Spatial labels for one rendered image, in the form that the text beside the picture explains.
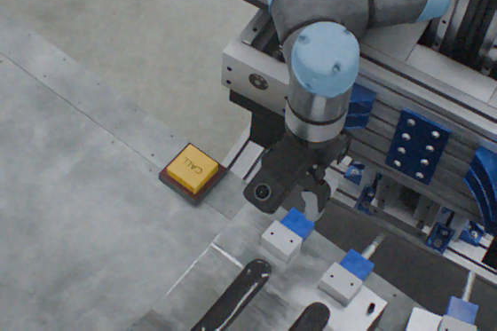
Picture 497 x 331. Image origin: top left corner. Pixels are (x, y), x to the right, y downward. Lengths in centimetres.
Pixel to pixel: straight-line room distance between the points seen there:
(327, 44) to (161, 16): 177
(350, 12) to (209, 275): 49
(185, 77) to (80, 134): 106
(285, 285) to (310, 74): 46
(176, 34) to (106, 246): 131
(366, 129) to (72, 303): 58
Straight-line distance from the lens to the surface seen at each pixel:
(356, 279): 155
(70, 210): 172
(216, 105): 277
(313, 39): 120
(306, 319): 155
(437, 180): 185
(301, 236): 158
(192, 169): 170
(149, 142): 177
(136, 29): 292
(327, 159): 137
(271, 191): 132
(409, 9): 130
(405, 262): 237
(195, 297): 155
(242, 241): 159
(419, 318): 161
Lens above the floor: 231
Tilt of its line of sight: 59 degrees down
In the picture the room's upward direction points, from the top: 6 degrees clockwise
